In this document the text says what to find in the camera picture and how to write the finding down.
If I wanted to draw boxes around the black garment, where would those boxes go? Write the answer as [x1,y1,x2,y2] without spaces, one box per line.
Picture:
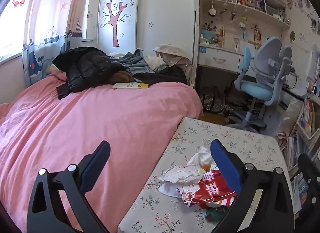
[132,66,188,86]

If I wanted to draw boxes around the floral tablecloth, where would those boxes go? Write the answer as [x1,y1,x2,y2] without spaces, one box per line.
[117,116,294,233]

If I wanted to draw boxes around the pink whale print curtain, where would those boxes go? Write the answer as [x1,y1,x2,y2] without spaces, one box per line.
[22,0,85,86]

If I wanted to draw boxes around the red snack packet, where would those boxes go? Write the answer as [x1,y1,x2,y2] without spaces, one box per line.
[179,170,238,208]

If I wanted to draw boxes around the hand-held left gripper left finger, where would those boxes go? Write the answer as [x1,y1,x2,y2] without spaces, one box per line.
[26,140,111,233]

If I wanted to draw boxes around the white tissue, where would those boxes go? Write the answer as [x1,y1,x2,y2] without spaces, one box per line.
[159,164,203,197]

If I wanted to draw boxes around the beige pillow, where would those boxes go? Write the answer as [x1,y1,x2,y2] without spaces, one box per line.
[153,44,193,67]

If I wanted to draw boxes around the black down jacket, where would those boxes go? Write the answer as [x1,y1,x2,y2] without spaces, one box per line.
[52,47,127,99]

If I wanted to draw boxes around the window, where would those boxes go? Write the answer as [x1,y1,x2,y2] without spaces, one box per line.
[0,0,38,61]

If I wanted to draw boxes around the blue grey desk chair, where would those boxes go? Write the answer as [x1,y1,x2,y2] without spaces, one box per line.
[225,36,294,133]

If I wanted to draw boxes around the yellow white book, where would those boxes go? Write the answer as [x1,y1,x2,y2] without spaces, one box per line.
[112,82,149,90]

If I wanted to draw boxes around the white desk with shelves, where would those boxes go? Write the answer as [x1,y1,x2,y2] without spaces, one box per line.
[197,0,292,73]

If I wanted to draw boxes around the blue denim clothes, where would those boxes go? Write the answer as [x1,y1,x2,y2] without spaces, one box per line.
[110,48,155,76]

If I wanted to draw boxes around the white round hanging lamp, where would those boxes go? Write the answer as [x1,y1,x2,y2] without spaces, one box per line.
[209,0,218,17]

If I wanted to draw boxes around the small clear bottle green label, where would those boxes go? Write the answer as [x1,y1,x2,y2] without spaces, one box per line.
[205,208,227,223]

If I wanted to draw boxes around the pink bed blanket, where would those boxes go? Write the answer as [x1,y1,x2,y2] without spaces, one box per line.
[0,74,204,233]

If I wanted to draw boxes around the silver foil bag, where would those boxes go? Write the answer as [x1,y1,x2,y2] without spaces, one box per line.
[202,86,240,113]

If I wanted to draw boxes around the white wardrobe with tree sticker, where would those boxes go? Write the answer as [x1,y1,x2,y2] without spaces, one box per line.
[86,0,198,51]

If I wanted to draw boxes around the stack of books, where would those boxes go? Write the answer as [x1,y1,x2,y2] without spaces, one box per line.
[291,172,310,213]

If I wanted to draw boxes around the clear plastic bag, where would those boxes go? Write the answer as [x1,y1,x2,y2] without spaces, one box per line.
[285,98,304,133]

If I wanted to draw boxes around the row of upright books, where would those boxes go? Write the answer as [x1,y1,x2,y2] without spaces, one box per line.
[306,50,320,96]

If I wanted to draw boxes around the white cloth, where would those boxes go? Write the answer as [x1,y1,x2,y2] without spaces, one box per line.
[145,55,165,69]

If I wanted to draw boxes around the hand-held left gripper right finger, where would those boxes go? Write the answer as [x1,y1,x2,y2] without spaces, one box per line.
[210,139,295,233]

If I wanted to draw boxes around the brown garment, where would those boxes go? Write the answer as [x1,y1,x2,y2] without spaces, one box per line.
[114,71,135,83]

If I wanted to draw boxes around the white book rack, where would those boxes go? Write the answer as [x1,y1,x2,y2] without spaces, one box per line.
[277,95,320,173]

